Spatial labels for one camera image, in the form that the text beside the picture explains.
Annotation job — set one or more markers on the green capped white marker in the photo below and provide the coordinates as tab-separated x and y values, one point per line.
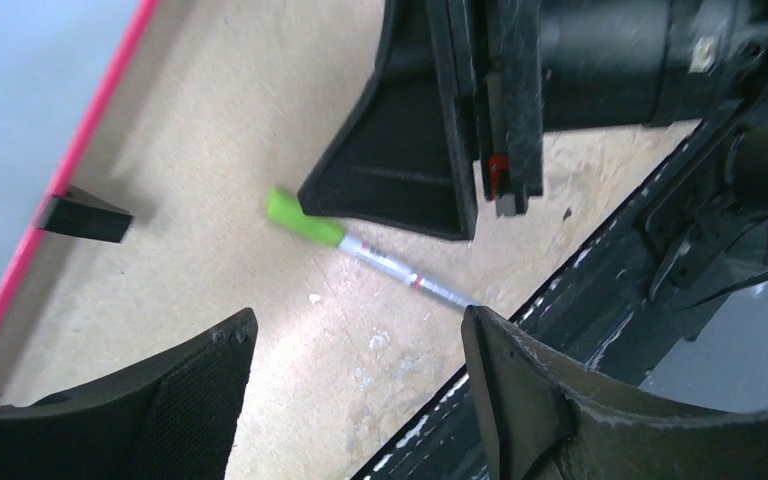
284	209

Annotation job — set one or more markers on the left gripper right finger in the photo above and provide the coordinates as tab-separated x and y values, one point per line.
544	415

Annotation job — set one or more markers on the pink framed whiteboard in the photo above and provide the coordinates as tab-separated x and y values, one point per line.
60	64

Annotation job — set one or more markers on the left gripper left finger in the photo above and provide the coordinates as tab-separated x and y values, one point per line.
171	416

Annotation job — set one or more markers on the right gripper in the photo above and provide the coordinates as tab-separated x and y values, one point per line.
401	157

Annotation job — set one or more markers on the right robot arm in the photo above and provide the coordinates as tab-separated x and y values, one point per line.
646	63

